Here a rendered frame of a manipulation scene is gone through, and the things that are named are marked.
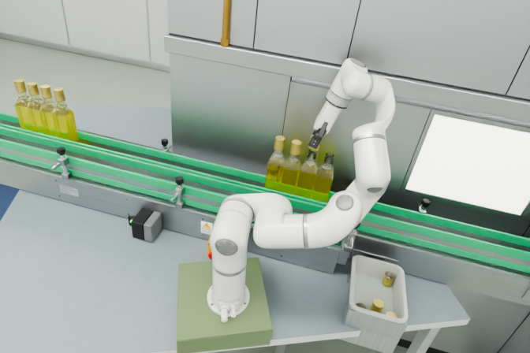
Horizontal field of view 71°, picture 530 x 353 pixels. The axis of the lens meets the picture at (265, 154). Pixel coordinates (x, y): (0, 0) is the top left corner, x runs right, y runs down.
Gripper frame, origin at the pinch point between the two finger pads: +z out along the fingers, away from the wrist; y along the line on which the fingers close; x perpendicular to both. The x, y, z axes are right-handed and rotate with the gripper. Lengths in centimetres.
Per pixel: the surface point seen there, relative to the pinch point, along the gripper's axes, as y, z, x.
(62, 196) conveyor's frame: 17, 63, -78
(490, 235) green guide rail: -4, 6, 70
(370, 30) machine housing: -14.8, -35.1, -0.1
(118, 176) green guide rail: 15, 41, -58
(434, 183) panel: -12.6, 1.8, 46.6
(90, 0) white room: -306, 128, -295
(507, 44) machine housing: -15, -48, 37
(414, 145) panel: -12.2, -8.1, 32.1
